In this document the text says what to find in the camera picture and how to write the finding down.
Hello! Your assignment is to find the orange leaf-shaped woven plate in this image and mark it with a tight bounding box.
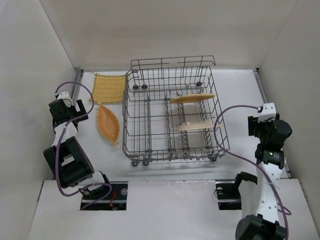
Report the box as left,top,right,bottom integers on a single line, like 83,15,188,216
97,102,120,146

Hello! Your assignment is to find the yellow square woven plate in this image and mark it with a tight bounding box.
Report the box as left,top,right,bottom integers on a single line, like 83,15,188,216
89,73,126,104

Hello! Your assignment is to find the orange rounded woven plate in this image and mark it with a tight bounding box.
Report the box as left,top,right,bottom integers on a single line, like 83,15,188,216
170,93,215,104

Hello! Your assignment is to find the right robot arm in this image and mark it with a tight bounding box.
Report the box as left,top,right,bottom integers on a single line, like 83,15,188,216
235,116,292,240

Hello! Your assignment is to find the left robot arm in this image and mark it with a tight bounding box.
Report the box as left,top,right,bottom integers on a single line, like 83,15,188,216
43,97,112,199

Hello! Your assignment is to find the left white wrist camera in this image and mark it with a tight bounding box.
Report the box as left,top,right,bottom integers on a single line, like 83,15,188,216
55,91,74,108

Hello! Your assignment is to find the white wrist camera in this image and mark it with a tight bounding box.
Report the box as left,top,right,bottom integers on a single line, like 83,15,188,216
55,91,74,108
258,102,277,123

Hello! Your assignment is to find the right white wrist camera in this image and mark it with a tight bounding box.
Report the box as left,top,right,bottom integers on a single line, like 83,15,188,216
258,102,277,123

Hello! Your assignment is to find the left aluminium rail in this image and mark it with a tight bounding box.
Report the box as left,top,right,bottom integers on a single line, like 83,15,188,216
70,67,84,103

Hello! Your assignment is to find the aluminium rail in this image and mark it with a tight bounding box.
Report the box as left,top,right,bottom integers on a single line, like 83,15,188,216
252,67,292,179
70,67,84,103

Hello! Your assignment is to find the right aluminium rail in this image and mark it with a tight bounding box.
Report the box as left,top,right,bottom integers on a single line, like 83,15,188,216
252,67,292,179

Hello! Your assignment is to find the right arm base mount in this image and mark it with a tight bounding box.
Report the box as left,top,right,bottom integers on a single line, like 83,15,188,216
214,180,242,211

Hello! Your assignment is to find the grey wire dish rack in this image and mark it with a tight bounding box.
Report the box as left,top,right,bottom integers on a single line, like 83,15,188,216
122,55,230,166

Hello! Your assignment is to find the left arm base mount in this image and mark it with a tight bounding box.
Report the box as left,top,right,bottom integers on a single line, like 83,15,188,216
80,181,128,211

